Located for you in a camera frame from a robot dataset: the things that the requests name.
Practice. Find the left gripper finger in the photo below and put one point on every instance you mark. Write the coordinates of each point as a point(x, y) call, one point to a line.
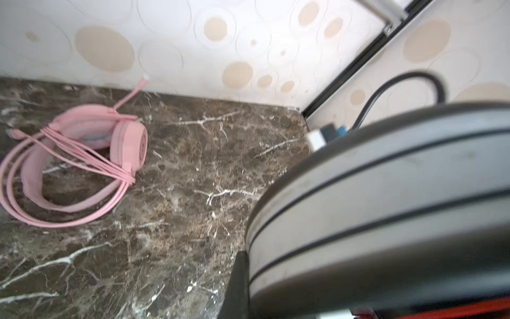
point(236, 303)

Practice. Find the white black headphones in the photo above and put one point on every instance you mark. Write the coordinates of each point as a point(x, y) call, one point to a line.
point(411, 211)

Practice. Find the pink headset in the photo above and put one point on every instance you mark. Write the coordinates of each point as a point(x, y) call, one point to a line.
point(91, 137)

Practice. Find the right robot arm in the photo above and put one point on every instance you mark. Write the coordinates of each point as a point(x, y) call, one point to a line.
point(402, 93)

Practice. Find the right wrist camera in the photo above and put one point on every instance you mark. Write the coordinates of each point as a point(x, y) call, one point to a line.
point(319, 138)

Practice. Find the horizontal aluminium rail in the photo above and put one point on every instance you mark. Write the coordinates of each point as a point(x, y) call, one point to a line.
point(388, 11)

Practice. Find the right black corner post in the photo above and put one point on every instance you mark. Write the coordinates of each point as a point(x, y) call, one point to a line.
point(413, 10)

